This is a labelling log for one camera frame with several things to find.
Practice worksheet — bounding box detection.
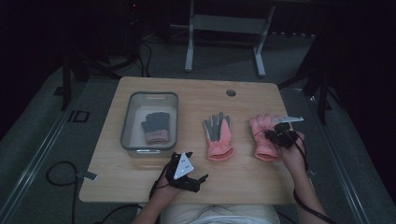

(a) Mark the black metal stand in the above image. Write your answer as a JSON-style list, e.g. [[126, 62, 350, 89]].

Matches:
[[60, 43, 122, 112]]

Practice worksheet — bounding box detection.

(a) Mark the right hand-held gripper cable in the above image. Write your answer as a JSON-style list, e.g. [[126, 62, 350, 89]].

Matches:
[[290, 132, 339, 224]]

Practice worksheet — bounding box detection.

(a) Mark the clear plastic bin grey rim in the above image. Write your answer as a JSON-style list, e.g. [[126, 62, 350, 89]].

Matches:
[[120, 91, 180, 159]]

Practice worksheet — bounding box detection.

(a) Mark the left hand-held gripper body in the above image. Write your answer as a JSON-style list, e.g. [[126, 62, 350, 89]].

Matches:
[[164, 151, 201, 193]]

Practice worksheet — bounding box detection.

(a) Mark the pink glove with cartoon print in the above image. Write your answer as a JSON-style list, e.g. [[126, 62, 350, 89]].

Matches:
[[249, 113, 283, 162]]

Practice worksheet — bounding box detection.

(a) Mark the black floor cable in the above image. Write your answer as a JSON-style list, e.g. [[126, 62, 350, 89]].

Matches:
[[92, 203, 143, 224], [45, 161, 79, 224]]

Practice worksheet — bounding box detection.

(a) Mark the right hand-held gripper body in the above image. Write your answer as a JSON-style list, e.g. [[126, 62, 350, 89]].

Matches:
[[271, 116, 304, 149]]

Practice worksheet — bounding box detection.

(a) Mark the person's left hand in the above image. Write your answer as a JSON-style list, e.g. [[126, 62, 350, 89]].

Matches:
[[152, 176, 185, 203]]

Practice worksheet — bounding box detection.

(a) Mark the metal floor rail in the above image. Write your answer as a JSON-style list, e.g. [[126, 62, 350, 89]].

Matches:
[[0, 82, 87, 223], [306, 92, 370, 224]]

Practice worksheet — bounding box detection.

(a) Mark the pink glove with grey palm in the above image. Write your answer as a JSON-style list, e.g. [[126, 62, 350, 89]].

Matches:
[[202, 111, 235, 162]]

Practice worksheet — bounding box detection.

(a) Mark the black tripod stand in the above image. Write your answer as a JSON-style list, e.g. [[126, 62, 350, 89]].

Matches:
[[277, 31, 333, 126]]

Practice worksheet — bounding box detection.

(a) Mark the person's white clothing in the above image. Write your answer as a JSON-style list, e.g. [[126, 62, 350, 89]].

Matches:
[[159, 203, 282, 224]]

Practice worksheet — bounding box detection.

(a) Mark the person's right hand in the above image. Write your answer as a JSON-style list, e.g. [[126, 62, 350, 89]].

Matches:
[[278, 131, 308, 179]]

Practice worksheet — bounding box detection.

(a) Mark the hand-held gripper cable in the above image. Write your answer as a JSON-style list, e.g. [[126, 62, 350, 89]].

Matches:
[[290, 132, 339, 224], [148, 167, 172, 201]]

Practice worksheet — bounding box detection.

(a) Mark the white desk frame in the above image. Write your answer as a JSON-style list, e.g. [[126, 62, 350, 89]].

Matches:
[[184, 0, 277, 78]]

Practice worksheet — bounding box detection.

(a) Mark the dark grey knit glove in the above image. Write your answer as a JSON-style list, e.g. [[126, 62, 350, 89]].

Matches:
[[140, 111, 172, 146]]

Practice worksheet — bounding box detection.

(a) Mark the left hand-held gripper cable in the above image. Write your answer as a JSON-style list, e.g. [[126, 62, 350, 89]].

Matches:
[[148, 167, 172, 201]]

